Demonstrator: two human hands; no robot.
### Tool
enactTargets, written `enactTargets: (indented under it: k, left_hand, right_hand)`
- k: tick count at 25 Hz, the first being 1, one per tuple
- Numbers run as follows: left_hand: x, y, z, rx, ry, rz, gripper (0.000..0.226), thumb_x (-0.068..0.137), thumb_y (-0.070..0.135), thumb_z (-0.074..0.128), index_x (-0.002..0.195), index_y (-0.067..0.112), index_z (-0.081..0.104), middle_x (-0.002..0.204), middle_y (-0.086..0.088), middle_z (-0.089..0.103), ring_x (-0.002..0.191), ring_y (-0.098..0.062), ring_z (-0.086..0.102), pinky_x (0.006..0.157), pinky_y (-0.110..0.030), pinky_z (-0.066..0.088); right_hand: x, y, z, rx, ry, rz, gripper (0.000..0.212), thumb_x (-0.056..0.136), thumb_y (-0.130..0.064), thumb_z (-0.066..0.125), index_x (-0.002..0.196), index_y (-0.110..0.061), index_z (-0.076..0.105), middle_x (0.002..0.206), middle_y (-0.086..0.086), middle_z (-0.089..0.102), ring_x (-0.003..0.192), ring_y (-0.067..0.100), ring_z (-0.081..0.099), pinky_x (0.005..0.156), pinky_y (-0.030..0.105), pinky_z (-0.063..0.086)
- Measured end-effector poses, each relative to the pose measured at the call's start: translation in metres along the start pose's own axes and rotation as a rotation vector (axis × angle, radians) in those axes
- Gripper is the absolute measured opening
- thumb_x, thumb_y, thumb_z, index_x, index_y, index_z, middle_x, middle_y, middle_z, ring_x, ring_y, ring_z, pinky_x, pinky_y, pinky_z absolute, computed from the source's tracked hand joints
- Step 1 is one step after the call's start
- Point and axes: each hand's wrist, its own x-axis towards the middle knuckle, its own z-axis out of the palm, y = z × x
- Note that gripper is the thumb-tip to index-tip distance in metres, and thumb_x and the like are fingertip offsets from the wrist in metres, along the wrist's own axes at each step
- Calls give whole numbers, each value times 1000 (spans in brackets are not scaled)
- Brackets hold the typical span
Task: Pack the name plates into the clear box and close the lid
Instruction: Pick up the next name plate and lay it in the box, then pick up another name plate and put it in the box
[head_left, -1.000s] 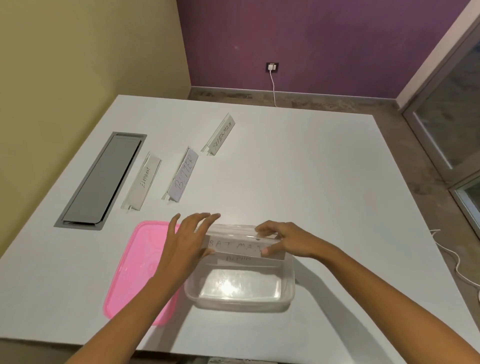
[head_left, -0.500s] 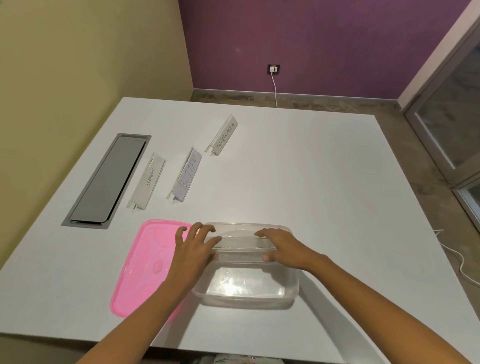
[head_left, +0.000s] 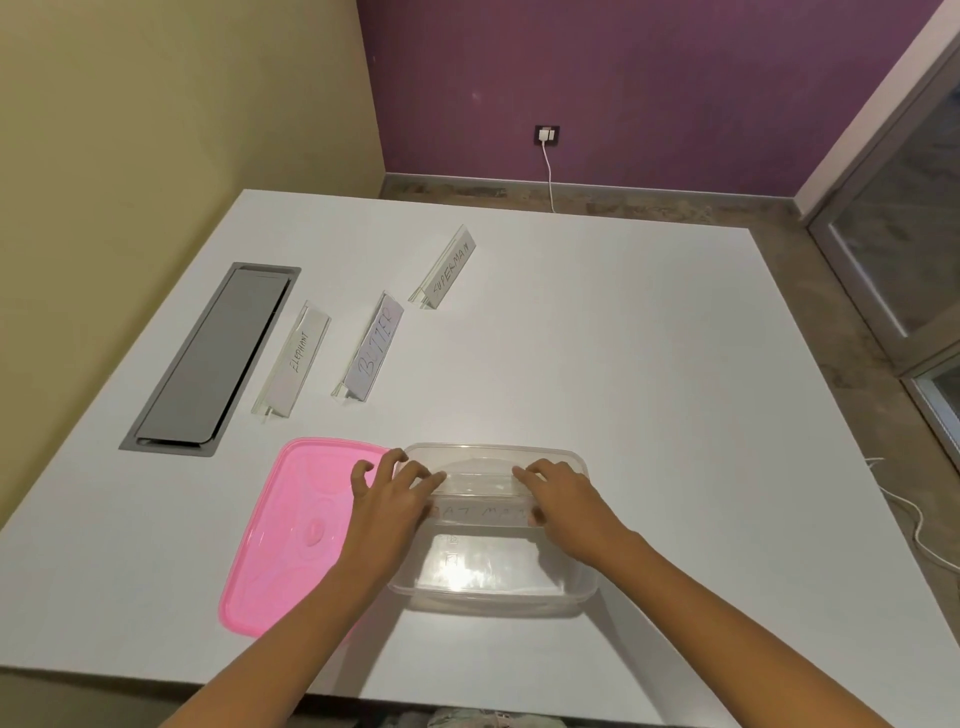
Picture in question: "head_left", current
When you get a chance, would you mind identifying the clear plastic container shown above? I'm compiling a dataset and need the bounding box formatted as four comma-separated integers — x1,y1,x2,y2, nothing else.
385,441,599,618

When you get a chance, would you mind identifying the person's right forearm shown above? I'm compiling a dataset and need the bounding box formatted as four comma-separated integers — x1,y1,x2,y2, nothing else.
583,528,895,728

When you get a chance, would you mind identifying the acrylic sign holder clear insert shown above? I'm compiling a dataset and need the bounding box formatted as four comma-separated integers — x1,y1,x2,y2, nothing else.
424,466,544,531

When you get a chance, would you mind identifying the person's right hand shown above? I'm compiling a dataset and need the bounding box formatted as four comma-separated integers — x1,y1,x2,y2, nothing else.
512,459,640,570

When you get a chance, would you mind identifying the grey table cable hatch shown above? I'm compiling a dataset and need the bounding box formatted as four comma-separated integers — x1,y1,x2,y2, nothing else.
118,261,303,459

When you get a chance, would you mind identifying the glass door with grey frame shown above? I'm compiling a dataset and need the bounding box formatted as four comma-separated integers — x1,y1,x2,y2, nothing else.
793,0,960,453

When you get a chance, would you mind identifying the acrylic sign holder white card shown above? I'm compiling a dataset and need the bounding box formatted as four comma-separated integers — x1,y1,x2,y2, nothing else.
408,224,479,312
250,300,333,424

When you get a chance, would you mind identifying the white floor cable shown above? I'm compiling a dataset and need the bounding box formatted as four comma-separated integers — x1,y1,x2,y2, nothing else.
862,456,960,576

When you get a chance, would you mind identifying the person's left hand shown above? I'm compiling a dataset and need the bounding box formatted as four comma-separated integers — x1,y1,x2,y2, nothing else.
339,447,451,580

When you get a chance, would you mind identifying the person's left forearm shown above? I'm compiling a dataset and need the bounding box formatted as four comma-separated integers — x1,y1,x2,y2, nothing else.
159,543,420,728

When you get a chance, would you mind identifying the pink plastic lid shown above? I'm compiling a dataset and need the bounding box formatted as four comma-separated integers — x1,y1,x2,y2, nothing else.
218,438,411,639

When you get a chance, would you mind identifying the acrylic sign holder lilac card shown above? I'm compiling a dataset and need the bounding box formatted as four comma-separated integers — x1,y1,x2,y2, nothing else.
331,290,406,411

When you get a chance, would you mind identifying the grey skirting board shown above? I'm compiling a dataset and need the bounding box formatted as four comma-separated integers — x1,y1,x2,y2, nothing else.
378,173,802,225

